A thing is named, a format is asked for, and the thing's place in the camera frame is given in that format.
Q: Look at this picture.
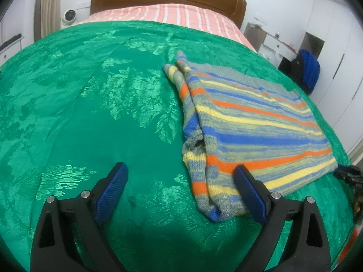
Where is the green satin bedspread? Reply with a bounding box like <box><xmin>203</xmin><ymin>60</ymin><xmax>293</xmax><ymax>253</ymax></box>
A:
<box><xmin>0</xmin><ymin>19</ymin><xmax>355</xmax><ymax>272</ymax></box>

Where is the small white fan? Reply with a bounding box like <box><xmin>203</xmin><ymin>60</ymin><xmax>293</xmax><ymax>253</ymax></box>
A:
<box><xmin>61</xmin><ymin>9</ymin><xmax>76</xmax><ymax>29</ymax></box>

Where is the blue garment on chair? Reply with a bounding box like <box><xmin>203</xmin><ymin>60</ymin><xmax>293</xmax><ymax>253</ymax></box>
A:
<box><xmin>298</xmin><ymin>49</ymin><xmax>321</xmax><ymax>95</ymax></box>

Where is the pink striped bed sheet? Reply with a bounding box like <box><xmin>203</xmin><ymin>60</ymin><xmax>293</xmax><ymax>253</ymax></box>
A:
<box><xmin>83</xmin><ymin>4</ymin><xmax>255</xmax><ymax>51</ymax></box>

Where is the striped knit sweater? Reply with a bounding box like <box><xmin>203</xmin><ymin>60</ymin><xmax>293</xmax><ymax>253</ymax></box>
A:
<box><xmin>163</xmin><ymin>52</ymin><xmax>338</xmax><ymax>222</ymax></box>

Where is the white wardrobe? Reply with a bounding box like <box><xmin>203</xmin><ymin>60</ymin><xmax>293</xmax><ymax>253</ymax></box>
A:
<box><xmin>307</xmin><ymin>0</ymin><xmax>362</xmax><ymax>152</ymax></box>

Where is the beige curtain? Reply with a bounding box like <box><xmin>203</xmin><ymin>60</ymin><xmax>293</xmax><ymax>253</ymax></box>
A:
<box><xmin>34</xmin><ymin>0</ymin><xmax>61</xmax><ymax>42</ymax></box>

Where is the white desk with drawer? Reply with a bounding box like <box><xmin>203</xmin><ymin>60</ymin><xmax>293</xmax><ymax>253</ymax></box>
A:
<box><xmin>244</xmin><ymin>23</ymin><xmax>297</xmax><ymax>68</ymax></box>

